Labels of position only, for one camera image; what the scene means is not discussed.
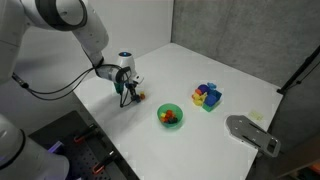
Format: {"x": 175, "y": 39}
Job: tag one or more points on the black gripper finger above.
{"x": 128, "y": 88}
{"x": 135, "y": 96}

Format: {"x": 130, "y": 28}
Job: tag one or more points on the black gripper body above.
{"x": 135, "y": 81}

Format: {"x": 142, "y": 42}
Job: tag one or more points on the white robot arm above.
{"x": 58, "y": 32}

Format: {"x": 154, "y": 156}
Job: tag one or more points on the orange block on table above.
{"x": 142, "y": 96}

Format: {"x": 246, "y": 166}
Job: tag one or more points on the blocks inside green bowl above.
{"x": 168, "y": 117}

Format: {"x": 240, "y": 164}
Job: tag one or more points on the green plastic bowl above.
{"x": 176, "y": 110}

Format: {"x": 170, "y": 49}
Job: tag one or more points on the left orange black clamp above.
{"x": 84, "y": 134}

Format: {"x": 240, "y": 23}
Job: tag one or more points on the orange black clamp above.
{"x": 84, "y": 134}
{"x": 106, "y": 160}

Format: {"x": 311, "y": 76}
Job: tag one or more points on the pile of colourful blocks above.
{"x": 206, "y": 96}

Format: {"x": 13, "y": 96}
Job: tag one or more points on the black perforated mounting board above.
{"x": 58, "y": 137}

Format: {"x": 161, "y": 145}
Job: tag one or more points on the right orange black clamp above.
{"x": 106, "y": 160}

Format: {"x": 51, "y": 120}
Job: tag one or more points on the grey metal mounting plate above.
{"x": 242, "y": 128}

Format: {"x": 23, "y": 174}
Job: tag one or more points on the black tripod stand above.
{"x": 299, "y": 71}

